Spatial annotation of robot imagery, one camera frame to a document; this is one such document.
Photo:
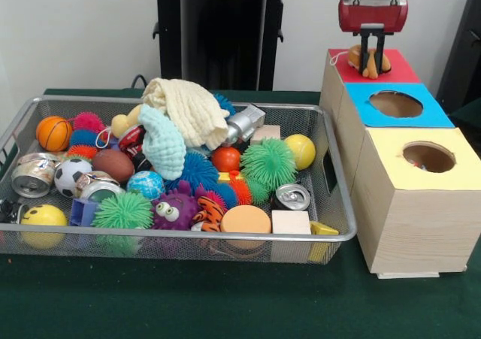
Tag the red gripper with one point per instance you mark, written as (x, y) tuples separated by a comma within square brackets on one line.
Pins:
[(373, 16)]

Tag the brown plush toy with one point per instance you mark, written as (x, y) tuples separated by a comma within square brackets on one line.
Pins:
[(371, 67)]

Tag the cream knitted cloth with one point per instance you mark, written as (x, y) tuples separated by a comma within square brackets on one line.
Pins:
[(188, 112)]

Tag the wooden box with three holes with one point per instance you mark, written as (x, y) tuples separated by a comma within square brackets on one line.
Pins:
[(413, 219)]

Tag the clear mesh bin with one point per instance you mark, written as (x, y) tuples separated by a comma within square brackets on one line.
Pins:
[(188, 246)]

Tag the black chair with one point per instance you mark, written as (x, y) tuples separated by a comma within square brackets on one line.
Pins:
[(466, 53)]

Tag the plain yellow ball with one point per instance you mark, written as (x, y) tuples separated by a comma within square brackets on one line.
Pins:
[(299, 151)]

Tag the green spiky ball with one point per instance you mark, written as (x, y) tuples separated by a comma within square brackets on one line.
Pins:
[(269, 162), (122, 213)]

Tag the mint green knitted cloth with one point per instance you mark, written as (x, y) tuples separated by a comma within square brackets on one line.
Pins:
[(161, 145)]

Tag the purple spiky ball with eyes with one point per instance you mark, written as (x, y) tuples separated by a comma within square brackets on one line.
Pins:
[(174, 213)]

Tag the small orange basketball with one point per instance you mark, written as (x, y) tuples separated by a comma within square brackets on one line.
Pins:
[(54, 133)]

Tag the yellow smiley ball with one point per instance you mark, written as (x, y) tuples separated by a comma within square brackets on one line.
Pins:
[(43, 225)]

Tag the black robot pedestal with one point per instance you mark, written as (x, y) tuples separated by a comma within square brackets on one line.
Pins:
[(218, 38)]

